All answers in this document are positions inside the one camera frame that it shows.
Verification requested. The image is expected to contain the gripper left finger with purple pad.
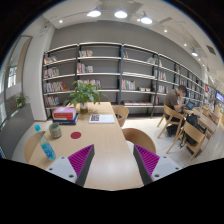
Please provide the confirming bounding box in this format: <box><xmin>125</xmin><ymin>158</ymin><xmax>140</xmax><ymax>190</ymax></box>
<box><xmin>47</xmin><ymin>145</ymin><xmax>95</xmax><ymax>187</ymax></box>

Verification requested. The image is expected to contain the wooden chair near right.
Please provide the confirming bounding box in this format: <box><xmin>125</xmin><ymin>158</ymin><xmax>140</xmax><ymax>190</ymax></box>
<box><xmin>122</xmin><ymin>128</ymin><xmax>156</xmax><ymax>153</ymax></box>

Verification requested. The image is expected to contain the pink top book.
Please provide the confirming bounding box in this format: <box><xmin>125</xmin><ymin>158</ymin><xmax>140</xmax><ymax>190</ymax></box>
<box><xmin>53</xmin><ymin>107</ymin><xmax>76</xmax><ymax>120</ymax></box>

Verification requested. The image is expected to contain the green ceramic cup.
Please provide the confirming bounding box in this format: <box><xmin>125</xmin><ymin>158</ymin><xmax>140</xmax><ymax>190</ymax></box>
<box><xmin>49</xmin><ymin>123</ymin><xmax>62</xmax><ymax>138</ymax></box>

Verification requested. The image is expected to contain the grey wall bookshelf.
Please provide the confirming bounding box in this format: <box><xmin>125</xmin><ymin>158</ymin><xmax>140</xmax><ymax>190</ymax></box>
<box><xmin>42</xmin><ymin>42</ymin><xmax>214</xmax><ymax>117</ymax></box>

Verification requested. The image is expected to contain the wooden chair under man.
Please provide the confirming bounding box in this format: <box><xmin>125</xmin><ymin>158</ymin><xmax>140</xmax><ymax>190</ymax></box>
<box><xmin>158</xmin><ymin>105</ymin><xmax>183</xmax><ymax>137</ymax></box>

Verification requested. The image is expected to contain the black backpack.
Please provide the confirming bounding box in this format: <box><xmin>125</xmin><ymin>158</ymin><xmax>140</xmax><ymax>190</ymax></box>
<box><xmin>180</xmin><ymin>114</ymin><xmax>205</xmax><ymax>147</ymax></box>

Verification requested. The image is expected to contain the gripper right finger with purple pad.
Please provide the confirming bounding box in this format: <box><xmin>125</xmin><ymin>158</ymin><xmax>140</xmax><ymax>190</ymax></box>
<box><xmin>133</xmin><ymin>145</ymin><xmax>181</xmax><ymax>185</ymax></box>

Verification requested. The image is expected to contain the red round coaster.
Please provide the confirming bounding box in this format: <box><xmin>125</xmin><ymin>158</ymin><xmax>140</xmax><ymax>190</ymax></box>
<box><xmin>70</xmin><ymin>132</ymin><xmax>82</xmax><ymax>139</ymax></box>

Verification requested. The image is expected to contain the wooden chair with backpack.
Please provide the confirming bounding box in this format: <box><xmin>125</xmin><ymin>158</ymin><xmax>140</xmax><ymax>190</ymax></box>
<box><xmin>169</xmin><ymin>122</ymin><xmax>205</xmax><ymax>164</ymax></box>

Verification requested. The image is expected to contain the dark blue bottom book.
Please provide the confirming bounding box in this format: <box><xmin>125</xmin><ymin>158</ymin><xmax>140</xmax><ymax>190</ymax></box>
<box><xmin>53</xmin><ymin>113</ymin><xmax>79</xmax><ymax>125</ymax></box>

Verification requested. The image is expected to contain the wooden chair near left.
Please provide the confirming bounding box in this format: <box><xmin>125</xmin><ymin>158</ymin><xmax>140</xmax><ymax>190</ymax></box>
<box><xmin>23</xmin><ymin>130</ymin><xmax>46</xmax><ymax>164</ymax></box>

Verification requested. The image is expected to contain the wooden chair far right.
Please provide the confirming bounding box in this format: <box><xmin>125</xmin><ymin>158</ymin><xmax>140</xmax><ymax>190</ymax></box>
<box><xmin>112</xmin><ymin>105</ymin><xmax>129</xmax><ymax>126</ymax></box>

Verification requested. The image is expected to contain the potted green plant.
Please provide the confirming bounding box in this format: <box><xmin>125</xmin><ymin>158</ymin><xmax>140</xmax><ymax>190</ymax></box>
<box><xmin>63</xmin><ymin>81</ymin><xmax>105</xmax><ymax>114</ymax></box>

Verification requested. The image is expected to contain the open white magazine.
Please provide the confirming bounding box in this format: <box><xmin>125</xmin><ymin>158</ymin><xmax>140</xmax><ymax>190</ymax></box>
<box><xmin>89</xmin><ymin>114</ymin><xmax>114</xmax><ymax>124</ymax></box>

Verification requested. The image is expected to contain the seated man brown shirt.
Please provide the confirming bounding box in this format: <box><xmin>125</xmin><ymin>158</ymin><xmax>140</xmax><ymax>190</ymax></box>
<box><xmin>164</xmin><ymin>85</ymin><xmax>187</xmax><ymax>137</ymax></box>

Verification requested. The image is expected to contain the clear water bottle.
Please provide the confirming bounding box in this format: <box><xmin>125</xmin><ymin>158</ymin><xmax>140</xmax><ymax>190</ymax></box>
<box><xmin>35</xmin><ymin>125</ymin><xmax>56</xmax><ymax>161</ymax></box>

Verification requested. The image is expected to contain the laptop computer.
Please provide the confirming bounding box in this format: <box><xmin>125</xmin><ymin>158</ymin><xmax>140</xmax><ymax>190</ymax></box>
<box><xmin>186</xmin><ymin>101</ymin><xmax>195</xmax><ymax>110</ymax></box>

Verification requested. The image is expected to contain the small plant by window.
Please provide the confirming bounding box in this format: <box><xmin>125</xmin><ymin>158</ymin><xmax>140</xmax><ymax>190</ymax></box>
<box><xmin>16</xmin><ymin>93</ymin><xmax>28</xmax><ymax>108</ymax></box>

